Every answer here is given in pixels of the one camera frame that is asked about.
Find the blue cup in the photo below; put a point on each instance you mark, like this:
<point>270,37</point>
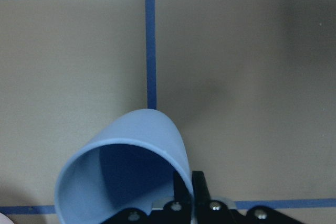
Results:
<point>129,164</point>

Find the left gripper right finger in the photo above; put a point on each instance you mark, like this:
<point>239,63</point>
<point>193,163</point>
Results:
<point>209,210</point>

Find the pink bowl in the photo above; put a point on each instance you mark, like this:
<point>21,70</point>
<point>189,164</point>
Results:
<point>5,220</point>

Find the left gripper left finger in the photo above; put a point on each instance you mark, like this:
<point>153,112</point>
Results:
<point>177,209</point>

